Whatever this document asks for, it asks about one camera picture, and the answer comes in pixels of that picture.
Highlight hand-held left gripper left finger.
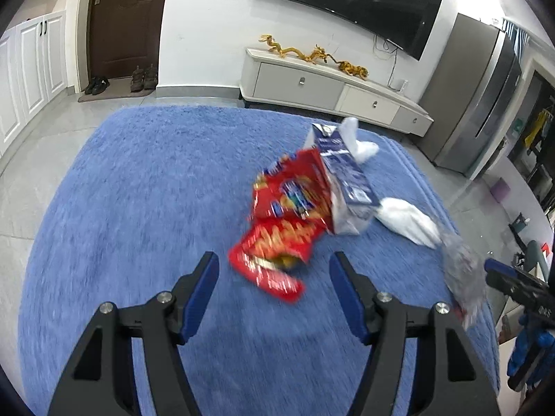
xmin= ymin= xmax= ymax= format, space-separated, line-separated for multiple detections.
xmin=47 ymin=250 xmax=220 ymax=416

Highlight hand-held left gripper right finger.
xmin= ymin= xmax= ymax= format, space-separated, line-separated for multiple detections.
xmin=328 ymin=251 xmax=501 ymax=416

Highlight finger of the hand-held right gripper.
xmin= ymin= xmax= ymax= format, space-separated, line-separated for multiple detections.
xmin=506 ymin=312 xmax=555 ymax=393
xmin=484 ymin=258 xmax=555 ymax=318

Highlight clear plastic bag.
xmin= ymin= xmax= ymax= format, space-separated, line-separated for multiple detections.
xmin=441 ymin=229 xmax=489 ymax=329

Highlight red chip snack bag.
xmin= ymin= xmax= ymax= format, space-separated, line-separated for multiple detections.
xmin=228 ymin=218 xmax=320 ymax=305

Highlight teal chair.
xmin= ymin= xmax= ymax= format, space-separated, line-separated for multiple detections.
xmin=522 ymin=240 xmax=548 ymax=279

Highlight grey bin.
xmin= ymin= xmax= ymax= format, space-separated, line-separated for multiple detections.
xmin=509 ymin=212 xmax=532 ymax=237

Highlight white sock right side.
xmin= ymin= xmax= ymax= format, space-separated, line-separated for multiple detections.
xmin=375 ymin=197 xmax=442 ymax=251

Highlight blue and white milk carton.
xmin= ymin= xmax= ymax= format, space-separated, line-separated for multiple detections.
xmin=304 ymin=122 xmax=376 ymax=236

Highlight blue fluffy blanket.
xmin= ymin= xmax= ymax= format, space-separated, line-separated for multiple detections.
xmin=17 ymin=104 xmax=501 ymax=416

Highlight red cracker snack bag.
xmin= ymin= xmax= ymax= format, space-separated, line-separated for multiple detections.
xmin=250 ymin=147 xmax=334 ymax=227

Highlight white sock near carton top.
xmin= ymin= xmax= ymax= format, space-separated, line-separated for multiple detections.
xmin=340 ymin=117 xmax=381 ymax=164

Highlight yellow hanging garment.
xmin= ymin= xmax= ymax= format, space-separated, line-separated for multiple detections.
xmin=524 ymin=110 xmax=549 ymax=148

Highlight grey steel refrigerator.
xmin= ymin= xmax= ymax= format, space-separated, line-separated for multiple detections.
xmin=431 ymin=13 xmax=523 ymax=179

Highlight grey and white television stand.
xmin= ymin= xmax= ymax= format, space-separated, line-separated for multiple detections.
xmin=240 ymin=47 xmax=435 ymax=138

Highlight grey doormat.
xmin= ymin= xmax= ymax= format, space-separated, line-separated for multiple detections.
xmin=78 ymin=77 xmax=157 ymax=103

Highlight blue striped curtain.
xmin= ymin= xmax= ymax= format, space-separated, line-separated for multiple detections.
xmin=503 ymin=17 xmax=532 ymax=62

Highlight white base cabinets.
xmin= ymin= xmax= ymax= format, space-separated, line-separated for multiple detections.
xmin=0 ymin=12 xmax=68 ymax=153

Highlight brown entrance door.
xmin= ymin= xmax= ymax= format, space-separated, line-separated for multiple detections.
xmin=89 ymin=0 xmax=174 ymax=81

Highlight black wall television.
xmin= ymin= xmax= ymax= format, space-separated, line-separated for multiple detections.
xmin=245 ymin=0 xmax=445 ymax=62

